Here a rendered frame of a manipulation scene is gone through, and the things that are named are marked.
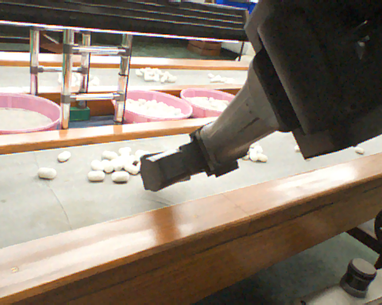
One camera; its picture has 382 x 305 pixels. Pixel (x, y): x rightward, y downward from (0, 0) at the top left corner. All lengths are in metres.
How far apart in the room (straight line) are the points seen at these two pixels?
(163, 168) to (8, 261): 0.25
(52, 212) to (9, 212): 0.07
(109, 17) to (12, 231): 0.41
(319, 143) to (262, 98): 0.06
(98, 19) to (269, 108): 0.50
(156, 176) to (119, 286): 0.18
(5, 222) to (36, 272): 0.16
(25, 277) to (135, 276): 0.17
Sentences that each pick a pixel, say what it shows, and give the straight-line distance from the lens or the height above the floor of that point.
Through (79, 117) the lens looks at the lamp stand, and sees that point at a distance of 1.27.
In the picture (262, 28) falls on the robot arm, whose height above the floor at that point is 1.14.
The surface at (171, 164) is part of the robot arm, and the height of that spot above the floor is 0.89.
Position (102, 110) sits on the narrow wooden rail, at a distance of 1.32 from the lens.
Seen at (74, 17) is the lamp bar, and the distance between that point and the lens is 0.71.
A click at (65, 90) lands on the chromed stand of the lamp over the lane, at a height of 0.86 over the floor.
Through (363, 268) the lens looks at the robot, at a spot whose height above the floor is 0.55.
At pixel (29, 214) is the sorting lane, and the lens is 0.71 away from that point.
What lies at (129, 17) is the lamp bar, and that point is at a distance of 0.76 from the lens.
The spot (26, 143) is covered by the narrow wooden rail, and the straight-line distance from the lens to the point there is 0.90.
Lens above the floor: 1.16
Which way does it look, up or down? 25 degrees down
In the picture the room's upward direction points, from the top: 12 degrees clockwise
